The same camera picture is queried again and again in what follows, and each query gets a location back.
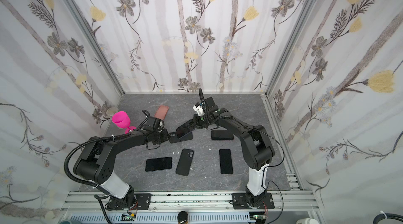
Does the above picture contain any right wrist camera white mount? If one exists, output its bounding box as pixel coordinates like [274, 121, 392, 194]
[193, 104, 205, 117]

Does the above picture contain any white slotted cable duct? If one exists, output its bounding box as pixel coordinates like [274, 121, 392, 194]
[69, 212, 256, 224]

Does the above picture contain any pink silicone cup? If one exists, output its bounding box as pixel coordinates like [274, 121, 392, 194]
[112, 111, 136, 134]

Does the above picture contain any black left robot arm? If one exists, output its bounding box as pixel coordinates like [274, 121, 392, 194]
[64, 110, 176, 210]

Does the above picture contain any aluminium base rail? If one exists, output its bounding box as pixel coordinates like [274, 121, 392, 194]
[59, 190, 320, 216]

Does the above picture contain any black phone case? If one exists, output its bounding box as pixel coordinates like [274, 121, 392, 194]
[169, 132, 193, 144]
[175, 149, 194, 176]

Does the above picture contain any black round knob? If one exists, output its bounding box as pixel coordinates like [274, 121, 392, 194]
[177, 211, 189, 224]

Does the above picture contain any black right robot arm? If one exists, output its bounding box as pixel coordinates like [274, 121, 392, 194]
[187, 88, 275, 208]

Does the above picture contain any black smartphone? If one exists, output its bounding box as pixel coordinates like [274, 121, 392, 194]
[219, 149, 234, 175]
[145, 157, 172, 172]
[211, 130, 234, 141]
[176, 121, 193, 138]

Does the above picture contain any salmon pink phone case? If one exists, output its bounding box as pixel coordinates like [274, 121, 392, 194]
[154, 105, 169, 120]

